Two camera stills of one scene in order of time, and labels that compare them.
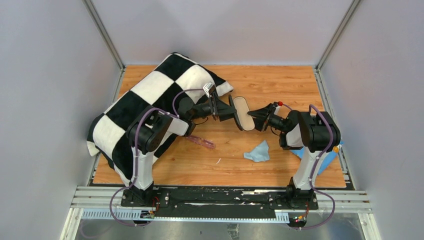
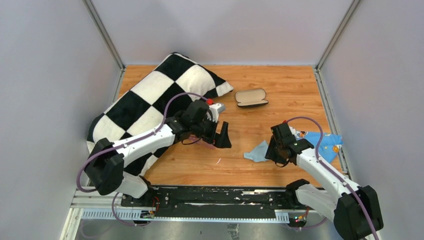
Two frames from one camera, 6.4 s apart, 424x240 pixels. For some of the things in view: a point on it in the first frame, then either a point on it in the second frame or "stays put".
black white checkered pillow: x=176 y=78 stays put
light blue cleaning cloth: x=259 y=154 stays put
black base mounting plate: x=217 y=203 stays put
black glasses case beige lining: x=244 y=121 to x=250 y=97
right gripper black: x=261 y=115 to x=270 y=154
